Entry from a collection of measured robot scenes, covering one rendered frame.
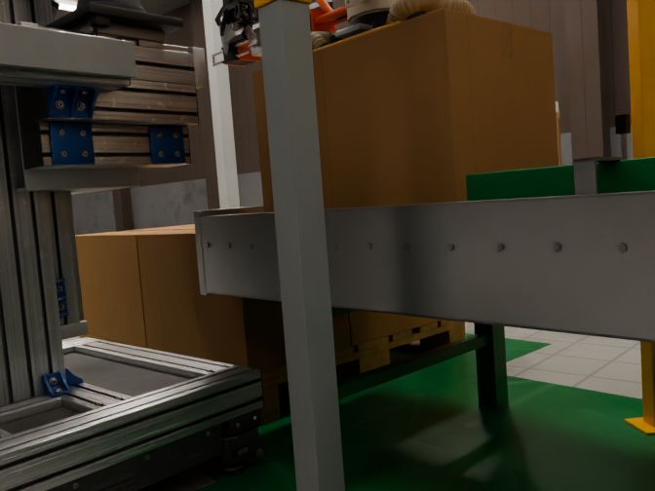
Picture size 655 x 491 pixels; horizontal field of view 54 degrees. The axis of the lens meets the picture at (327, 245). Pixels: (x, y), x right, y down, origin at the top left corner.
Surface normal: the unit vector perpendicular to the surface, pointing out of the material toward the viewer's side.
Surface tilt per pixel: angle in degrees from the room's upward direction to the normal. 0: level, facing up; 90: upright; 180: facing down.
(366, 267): 90
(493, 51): 90
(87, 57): 90
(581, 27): 90
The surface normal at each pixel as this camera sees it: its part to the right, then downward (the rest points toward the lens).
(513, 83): 0.68, 0.00
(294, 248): -0.73, 0.11
